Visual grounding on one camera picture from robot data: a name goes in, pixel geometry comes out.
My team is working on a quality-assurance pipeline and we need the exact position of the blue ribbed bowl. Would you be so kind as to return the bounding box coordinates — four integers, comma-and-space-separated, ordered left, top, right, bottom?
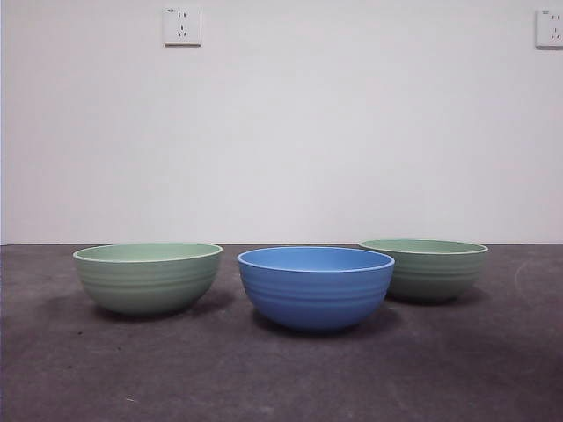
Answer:
237, 245, 396, 332

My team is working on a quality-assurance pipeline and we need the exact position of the green ribbed bowl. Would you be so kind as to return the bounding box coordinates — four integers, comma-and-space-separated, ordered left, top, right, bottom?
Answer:
72, 242, 224, 317
358, 238, 489, 304

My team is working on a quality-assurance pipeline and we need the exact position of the white wall socket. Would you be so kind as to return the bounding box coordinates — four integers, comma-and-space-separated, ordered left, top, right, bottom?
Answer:
535, 9, 563, 49
164, 6, 203, 48

